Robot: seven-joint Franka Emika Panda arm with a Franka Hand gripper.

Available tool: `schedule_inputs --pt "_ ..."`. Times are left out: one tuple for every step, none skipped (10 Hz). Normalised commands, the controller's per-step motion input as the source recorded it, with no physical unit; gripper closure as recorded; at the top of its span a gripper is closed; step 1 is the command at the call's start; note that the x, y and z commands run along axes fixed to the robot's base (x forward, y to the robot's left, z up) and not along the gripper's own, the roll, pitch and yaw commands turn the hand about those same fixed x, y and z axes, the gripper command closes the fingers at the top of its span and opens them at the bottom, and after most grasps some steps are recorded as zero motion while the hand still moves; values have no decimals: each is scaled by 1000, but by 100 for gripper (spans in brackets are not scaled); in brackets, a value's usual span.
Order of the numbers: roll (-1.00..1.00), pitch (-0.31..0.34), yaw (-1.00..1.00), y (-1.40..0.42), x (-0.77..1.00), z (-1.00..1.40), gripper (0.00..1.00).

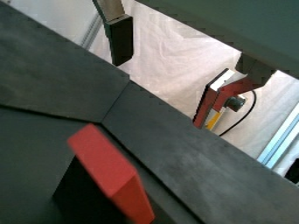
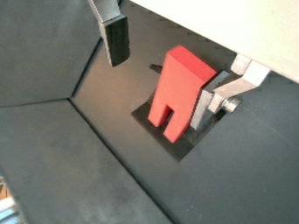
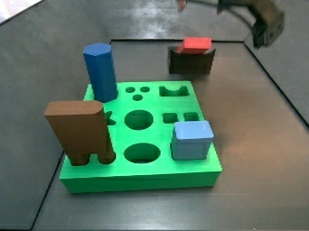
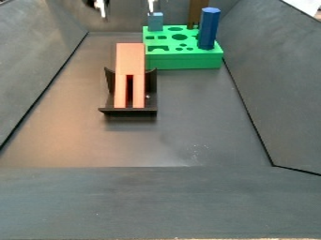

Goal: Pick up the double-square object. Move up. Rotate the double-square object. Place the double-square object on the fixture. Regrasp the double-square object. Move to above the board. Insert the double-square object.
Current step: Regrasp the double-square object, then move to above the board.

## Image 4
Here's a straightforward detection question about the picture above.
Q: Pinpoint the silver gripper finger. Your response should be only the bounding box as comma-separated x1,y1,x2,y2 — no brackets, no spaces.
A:
147,0,157,13
93,0,107,18

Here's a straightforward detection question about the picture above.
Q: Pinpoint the red double-square block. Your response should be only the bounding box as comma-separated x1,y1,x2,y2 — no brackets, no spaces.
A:
113,43,145,108

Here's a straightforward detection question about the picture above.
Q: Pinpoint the brown double-peg block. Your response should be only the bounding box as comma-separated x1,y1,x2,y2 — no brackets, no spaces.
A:
187,0,209,29

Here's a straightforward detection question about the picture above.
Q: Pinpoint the green shape-sorting board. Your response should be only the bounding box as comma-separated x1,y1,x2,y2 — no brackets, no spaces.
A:
143,25,223,69

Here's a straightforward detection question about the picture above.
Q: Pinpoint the light blue cube block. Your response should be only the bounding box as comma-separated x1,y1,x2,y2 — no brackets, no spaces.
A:
148,12,163,32

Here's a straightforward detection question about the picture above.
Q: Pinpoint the dark blue hexagonal prism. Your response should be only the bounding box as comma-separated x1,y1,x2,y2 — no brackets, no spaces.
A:
196,7,220,50

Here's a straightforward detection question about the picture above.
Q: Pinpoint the black curved cradle stand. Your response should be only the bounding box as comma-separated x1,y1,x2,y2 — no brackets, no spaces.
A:
97,67,157,116

